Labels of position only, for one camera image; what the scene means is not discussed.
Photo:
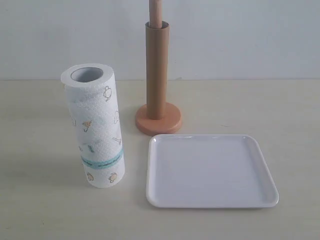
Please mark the patterned white paper towel roll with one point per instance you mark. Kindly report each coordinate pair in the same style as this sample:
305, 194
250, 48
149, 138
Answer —
91, 96

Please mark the brown cardboard tube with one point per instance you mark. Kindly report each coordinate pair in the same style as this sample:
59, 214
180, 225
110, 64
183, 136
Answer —
156, 43

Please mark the wooden paper towel holder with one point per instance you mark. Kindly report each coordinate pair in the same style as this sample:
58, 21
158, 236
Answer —
172, 120

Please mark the white square plastic tray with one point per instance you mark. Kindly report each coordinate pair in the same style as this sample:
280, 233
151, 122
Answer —
208, 171

